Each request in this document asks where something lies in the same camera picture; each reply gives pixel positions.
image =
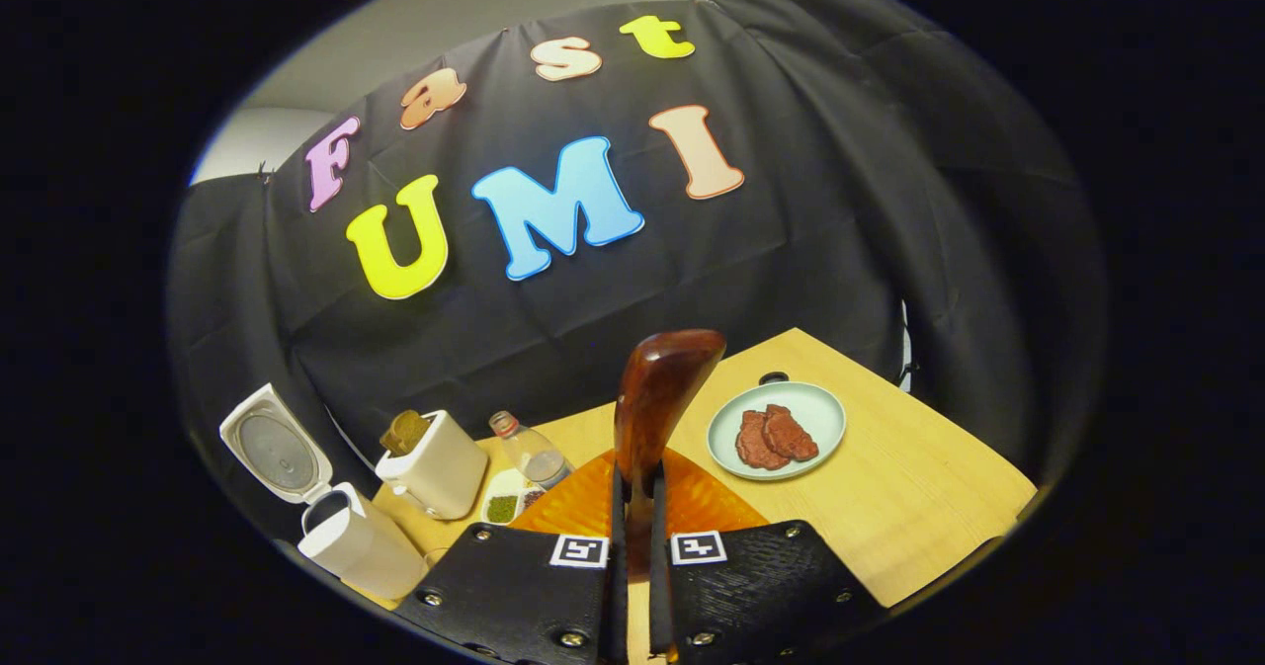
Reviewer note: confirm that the white rice cooker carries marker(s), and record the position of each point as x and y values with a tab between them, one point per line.
371	551

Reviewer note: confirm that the black backdrop cloth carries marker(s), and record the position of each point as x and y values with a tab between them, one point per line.
840	250

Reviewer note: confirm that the white divided bean tray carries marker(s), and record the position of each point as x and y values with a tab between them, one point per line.
502	507

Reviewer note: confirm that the brown bread slice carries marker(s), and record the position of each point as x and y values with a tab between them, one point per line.
403	433

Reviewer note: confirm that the brown meat slice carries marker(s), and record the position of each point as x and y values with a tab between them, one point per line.
753	443
794	436

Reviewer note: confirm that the white toaster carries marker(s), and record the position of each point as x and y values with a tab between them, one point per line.
445	467

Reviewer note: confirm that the brown wooden spoon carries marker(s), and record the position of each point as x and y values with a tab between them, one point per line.
662	388

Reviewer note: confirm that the clear plastic bottle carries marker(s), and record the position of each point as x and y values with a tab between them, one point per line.
539	462

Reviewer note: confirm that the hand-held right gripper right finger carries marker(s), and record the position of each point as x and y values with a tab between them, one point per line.
660	606

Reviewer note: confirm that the pale green plate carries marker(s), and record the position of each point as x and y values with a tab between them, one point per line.
825	413

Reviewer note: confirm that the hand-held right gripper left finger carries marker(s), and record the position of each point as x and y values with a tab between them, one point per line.
617	596

